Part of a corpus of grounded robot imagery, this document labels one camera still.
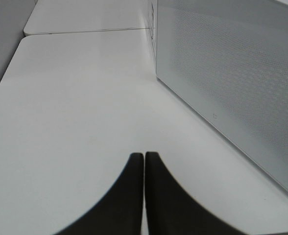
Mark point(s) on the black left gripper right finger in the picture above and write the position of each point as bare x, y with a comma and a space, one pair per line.
170, 210

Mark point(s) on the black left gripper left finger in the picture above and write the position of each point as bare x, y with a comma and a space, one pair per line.
120, 210

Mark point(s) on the white microwave door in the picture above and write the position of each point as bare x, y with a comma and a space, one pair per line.
228, 60

